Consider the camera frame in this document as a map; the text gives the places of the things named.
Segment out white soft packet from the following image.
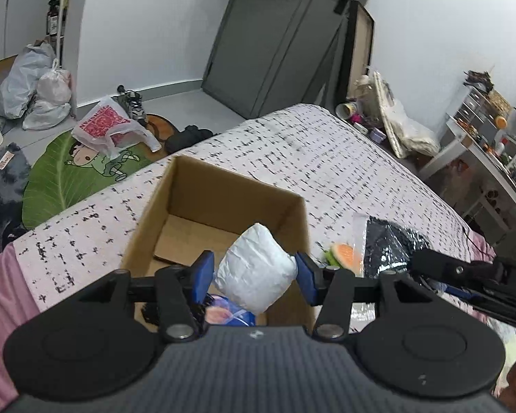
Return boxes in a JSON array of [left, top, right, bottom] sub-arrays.
[[213, 223, 299, 314]]

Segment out bed with pink patterned sheet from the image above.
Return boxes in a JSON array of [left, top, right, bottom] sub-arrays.
[[12, 103, 497, 336]]

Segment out white mop handle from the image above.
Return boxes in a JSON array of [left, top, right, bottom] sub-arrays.
[[55, 0, 68, 70]]

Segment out white cabinets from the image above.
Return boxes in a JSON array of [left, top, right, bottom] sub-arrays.
[[0, 0, 76, 70]]

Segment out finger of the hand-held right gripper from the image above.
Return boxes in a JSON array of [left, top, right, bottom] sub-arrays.
[[407, 248, 500, 288]]

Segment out blue printed packet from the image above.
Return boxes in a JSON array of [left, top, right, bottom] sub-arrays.
[[204, 294, 259, 328]]

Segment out brown doormat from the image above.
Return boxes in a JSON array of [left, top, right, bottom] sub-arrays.
[[143, 113, 182, 156]]

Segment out white desk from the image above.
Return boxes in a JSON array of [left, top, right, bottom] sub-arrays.
[[417, 111, 516, 234]]

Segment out pink blanket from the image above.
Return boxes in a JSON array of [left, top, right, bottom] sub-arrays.
[[0, 244, 42, 413]]

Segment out small drawer unit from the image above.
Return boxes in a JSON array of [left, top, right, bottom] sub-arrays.
[[457, 83, 512, 126]]

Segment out flat white plastic bag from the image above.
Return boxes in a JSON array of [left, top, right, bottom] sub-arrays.
[[22, 99, 72, 131]]

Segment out small white tied bag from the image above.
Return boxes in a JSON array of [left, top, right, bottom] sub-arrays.
[[36, 65, 73, 106]]

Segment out black framed wooden board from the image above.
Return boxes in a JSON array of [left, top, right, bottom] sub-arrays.
[[337, 0, 376, 100]]

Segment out pair of striped sneakers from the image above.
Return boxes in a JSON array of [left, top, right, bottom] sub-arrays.
[[113, 85, 149, 121]]

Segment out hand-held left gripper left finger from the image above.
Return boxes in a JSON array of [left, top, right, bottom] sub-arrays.
[[74, 250, 216, 343]]

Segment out green leaf cartoon rug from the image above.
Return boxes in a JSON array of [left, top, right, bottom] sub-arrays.
[[22, 129, 166, 230]]

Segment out grey door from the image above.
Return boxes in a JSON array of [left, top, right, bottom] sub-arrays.
[[201, 0, 367, 119]]

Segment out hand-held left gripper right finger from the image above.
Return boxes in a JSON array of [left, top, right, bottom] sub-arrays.
[[295, 251, 436, 342]]

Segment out large grey-white garbage bag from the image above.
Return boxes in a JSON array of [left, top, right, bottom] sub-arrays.
[[0, 43, 57, 120]]

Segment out white bottle with orange cap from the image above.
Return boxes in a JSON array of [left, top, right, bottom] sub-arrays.
[[492, 116, 510, 156]]

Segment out black spray bottle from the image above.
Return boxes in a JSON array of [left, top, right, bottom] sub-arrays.
[[45, 0, 59, 38]]

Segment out black shiny plastic bag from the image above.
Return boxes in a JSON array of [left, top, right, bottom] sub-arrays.
[[363, 216, 436, 279]]

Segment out small black item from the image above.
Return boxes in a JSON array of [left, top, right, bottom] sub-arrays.
[[140, 303, 164, 326]]

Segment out brown cardboard box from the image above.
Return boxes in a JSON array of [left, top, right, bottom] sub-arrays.
[[119, 155, 319, 337]]

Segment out orange and green plush toy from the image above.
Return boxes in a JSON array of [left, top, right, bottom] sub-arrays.
[[324, 243, 364, 270]]

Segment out patterned paper cup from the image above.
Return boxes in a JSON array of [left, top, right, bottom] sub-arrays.
[[335, 99, 359, 118]]

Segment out cream tote bag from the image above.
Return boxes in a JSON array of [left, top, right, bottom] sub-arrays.
[[372, 71, 441, 159]]

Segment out clear plastic wrapper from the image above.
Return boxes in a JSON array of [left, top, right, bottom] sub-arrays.
[[351, 213, 371, 277]]

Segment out white bag with red print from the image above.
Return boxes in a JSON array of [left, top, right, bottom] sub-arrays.
[[71, 95, 162, 158]]

